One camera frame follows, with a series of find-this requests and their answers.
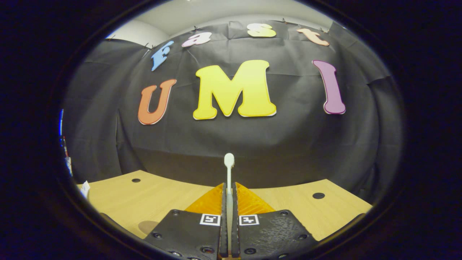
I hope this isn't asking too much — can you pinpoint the black backdrop cloth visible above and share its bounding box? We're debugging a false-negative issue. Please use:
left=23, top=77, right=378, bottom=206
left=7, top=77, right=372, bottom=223
left=61, top=20, right=403, bottom=203

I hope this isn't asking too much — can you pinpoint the white toothbrush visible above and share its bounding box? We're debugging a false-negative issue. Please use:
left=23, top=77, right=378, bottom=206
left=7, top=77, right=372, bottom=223
left=224, top=153, right=235, bottom=257

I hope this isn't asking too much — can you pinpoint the wooden desktop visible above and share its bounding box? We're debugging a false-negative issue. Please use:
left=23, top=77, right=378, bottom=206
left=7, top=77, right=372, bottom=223
left=78, top=170, right=373, bottom=253

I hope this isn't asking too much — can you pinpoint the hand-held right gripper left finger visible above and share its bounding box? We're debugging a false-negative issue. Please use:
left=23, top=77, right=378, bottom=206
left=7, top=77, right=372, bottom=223
left=144, top=182, right=229, bottom=260

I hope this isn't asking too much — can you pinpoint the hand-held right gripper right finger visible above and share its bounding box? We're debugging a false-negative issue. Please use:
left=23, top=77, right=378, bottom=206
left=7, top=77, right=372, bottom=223
left=232, top=182, right=319, bottom=260

